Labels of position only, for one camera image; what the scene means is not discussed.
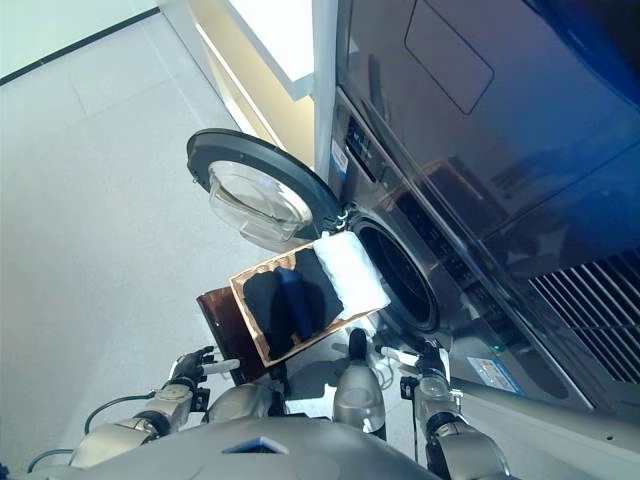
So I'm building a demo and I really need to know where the rectangular wicker laundry basket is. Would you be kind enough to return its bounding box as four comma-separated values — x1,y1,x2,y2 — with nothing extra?
228,232,393,369

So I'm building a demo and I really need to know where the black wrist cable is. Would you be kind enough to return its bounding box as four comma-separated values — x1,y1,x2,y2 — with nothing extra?
82,392,157,437
409,397,422,464

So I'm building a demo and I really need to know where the glossy brown stool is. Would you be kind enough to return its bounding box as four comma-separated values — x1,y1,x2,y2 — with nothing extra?
195,287,267,387

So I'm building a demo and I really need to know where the robot right hand black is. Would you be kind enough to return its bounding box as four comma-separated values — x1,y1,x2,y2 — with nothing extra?
381,342,450,384

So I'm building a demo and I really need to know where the large blue energy label sticker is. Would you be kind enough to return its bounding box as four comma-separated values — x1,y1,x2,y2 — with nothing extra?
467,355,529,397

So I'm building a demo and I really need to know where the small blue label sticker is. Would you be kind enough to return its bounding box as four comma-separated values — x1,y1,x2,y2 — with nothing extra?
330,139,350,174

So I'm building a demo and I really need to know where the robot left hand black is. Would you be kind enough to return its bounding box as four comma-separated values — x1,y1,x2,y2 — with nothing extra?
169,346,240,384

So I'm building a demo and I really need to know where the blue rolled garment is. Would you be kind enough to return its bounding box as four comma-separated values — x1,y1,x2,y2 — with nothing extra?
274,267,316,341

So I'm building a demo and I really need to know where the wide black garment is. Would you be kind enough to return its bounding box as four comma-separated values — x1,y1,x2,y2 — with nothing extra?
294,249,346,327

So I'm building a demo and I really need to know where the round glass washing machine door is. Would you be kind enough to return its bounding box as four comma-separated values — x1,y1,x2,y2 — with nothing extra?
185,128,352,246

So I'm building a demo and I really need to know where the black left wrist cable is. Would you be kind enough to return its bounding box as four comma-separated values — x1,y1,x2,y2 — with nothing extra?
82,392,157,437

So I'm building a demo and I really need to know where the white garment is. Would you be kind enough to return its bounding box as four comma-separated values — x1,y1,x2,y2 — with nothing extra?
313,232,393,315

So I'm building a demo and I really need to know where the black rolled garment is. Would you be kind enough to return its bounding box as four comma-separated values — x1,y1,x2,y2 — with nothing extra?
242,272,292,359

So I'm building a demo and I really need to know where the white cream shelf unit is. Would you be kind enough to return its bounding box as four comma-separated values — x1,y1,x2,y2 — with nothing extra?
194,0,317,167

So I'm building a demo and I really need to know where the grey robot torso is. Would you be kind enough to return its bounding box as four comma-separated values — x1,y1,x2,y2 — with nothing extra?
64,417,451,480

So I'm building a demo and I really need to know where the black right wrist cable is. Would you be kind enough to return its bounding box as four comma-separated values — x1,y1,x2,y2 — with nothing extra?
409,397,422,464

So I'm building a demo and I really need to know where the robot right leg silver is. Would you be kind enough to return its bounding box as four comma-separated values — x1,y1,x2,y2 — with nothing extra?
332,329,389,442

